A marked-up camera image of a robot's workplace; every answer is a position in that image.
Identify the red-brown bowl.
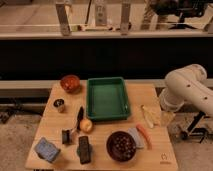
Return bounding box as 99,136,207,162
60,75,80,93

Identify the dark rectangular block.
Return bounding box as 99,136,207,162
78,136,91,164

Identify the yellow onion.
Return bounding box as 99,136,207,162
80,119,93,133

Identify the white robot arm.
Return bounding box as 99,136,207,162
159,64,213,117

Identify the dark purple bowl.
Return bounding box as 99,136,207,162
106,131,136,162

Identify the grey spatula blade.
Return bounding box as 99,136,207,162
127,127,144,149

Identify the orange carrot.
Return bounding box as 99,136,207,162
136,124,152,150

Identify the black metal clip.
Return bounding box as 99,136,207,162
62,130,72,144

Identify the blue sponge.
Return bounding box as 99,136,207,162
34,137,60,163

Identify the small dark cup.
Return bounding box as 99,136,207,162
53,99,65,113

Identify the black tripod stand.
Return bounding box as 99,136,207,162
179,111,213,143

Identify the green plastic tray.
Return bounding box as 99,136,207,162
86,77,130,121

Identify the wooden table board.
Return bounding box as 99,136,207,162
25,82,178,171

